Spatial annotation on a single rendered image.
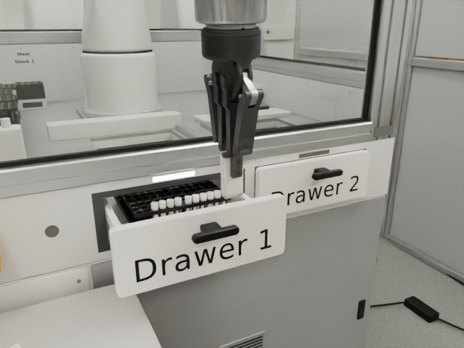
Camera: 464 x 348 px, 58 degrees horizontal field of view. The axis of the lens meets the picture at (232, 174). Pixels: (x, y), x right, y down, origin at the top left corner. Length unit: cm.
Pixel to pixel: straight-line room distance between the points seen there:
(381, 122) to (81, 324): 74
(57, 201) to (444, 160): 191
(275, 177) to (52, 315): 47
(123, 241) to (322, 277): 60
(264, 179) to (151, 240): 30
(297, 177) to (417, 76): 156
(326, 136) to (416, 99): 148
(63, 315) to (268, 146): 47
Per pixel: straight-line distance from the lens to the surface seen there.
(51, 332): 73
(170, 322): 92
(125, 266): 63
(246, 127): 53
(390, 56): 100
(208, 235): 61
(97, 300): 77
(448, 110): 226
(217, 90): 56
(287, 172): 86
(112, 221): 71
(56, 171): 72
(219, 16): 51
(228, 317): 98
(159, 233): 62
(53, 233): 76
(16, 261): 78
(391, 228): 261
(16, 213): 74
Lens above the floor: 120
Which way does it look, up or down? 20 degrees down
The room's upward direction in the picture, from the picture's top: straight up
